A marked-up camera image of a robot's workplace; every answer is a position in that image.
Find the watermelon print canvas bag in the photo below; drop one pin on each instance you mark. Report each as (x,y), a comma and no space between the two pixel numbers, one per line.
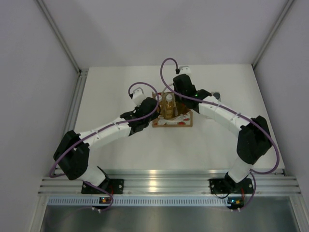
(182,116)

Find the grey cap clear bottle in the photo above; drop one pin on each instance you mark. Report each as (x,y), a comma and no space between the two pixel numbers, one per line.
(217,95)

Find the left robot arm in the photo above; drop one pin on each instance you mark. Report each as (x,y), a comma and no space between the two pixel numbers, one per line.
(75,149)

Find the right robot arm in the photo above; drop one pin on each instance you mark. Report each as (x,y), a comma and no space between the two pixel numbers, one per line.
(252,142)

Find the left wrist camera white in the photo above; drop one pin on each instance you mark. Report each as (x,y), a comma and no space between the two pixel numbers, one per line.
(138,96)

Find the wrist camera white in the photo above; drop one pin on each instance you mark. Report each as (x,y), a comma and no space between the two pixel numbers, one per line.
(138,96)
(183,70)

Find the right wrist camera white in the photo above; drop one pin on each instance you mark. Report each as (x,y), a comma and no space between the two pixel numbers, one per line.
(183,70)

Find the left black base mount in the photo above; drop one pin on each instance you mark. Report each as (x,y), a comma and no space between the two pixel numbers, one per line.
(111,186)

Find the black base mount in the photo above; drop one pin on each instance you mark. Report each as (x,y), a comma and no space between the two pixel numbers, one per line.
(111,186)
(218,186)

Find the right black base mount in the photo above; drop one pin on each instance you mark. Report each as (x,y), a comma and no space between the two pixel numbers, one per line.
(218,186)

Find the white slotted cable duct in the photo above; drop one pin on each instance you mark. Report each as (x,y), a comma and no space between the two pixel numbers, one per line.
(137,201)

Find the aluminium mounting rail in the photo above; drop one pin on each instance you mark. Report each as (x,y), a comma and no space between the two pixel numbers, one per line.
(173,182)

